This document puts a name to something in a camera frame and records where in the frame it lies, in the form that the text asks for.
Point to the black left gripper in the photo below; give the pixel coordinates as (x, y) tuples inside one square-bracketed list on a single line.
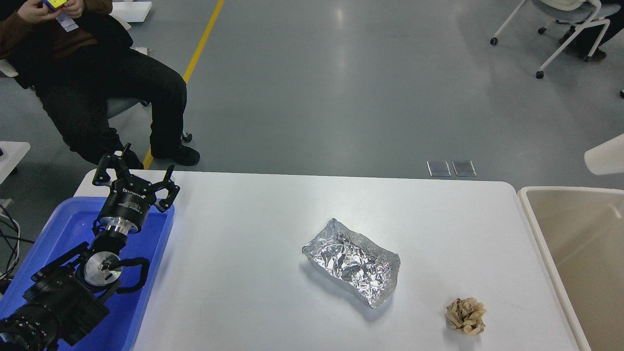
[(130, 199)]

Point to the colourful puzzle cube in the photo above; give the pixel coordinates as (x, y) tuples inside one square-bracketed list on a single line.
[(54, 5)]

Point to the white paper cup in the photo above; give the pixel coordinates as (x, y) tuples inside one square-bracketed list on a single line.
[(606, 158)]

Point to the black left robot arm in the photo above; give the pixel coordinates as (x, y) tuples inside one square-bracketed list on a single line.
[(67, 298)]

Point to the person's left hand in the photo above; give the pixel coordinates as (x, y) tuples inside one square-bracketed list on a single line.
[(73, 8)]

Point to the person's right hand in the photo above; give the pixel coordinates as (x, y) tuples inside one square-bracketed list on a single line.
[(36, 12)]

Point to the blue plastic tray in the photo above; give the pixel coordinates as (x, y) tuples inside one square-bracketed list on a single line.
[(71, 224)]

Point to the white side table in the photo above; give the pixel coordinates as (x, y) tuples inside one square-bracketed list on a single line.
[(13, 152)]

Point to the seated person in brown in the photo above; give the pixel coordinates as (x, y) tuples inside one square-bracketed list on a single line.
[(74, 74)]

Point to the white box on floor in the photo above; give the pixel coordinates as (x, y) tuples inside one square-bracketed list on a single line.
[(131, 11)]

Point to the crumpled aluminium foil tray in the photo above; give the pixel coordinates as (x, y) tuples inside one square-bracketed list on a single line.
[(353, 260)]

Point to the left floor plate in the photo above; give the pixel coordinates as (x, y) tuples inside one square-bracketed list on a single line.
[(438, 168)]

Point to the crumpled brown paper ball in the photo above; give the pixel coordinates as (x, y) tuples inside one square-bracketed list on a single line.
[(466, 315)]

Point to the beige plastic bin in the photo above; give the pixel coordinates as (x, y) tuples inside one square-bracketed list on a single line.
[(580, 234)]

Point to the white badge on lanyard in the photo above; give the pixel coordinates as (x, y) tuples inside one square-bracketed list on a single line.
[(67, 23)]

